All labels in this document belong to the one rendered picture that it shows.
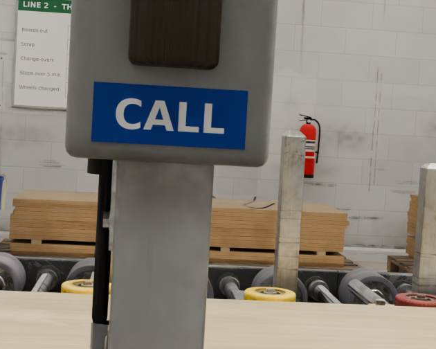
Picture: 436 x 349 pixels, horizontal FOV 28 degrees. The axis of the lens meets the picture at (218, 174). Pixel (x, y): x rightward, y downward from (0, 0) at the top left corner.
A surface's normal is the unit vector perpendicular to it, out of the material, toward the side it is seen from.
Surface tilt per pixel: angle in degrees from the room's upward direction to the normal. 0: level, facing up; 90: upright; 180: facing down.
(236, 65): 90
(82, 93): 90
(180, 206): 90
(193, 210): 90
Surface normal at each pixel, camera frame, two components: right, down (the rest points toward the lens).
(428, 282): 0.08, 0.07
